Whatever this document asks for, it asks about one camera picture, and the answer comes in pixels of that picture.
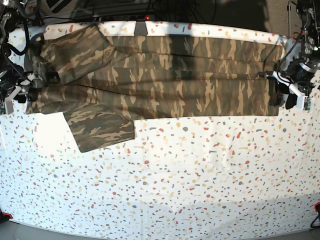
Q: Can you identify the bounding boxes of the camouflage T-shirt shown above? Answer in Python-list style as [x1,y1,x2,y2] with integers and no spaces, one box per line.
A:
[24,25,283,153]

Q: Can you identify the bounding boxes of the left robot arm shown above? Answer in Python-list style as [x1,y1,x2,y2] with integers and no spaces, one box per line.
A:
[259,0,320,111]

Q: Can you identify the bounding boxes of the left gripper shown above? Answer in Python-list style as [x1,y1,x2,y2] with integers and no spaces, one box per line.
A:
[258,58,320,111]

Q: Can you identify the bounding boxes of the black power strip red light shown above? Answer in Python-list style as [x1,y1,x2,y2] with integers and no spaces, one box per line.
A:
[99,14,156,21]

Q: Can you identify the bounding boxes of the red clamp right corner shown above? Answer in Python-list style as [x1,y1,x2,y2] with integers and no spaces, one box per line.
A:
[314,202,320,215]

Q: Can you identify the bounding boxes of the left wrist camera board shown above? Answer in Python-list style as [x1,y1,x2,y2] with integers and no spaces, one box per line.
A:
[303,97,313,111]

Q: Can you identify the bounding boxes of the red clamp left corner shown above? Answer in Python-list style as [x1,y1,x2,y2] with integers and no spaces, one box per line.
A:
[0,212,13,222]

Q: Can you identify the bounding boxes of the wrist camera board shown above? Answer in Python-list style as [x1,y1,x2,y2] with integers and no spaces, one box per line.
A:
[0,106,7,115]
[303,97,313,111]

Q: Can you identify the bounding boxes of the terrazzo pattern tablecloth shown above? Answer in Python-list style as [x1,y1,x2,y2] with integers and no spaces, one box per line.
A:
[0,20,320,240]

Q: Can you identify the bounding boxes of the red clamp corner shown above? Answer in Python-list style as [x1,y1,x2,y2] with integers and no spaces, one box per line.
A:
[0,212,13,222]
[314,202,320,215]

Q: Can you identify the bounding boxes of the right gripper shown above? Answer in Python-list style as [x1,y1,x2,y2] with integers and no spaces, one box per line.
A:
[0,71,44,115]

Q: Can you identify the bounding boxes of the grey camera mount base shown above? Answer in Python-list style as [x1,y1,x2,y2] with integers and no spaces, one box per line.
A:
[133,21,148,37]

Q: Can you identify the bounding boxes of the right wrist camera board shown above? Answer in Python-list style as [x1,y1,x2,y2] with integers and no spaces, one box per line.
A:
[0,106,7,115]

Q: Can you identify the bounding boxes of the metal stand frame right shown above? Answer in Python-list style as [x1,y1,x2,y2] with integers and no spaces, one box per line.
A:
[286,0,301,36]

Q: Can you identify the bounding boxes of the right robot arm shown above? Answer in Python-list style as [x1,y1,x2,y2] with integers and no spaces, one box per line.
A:
[0,0,44,115]

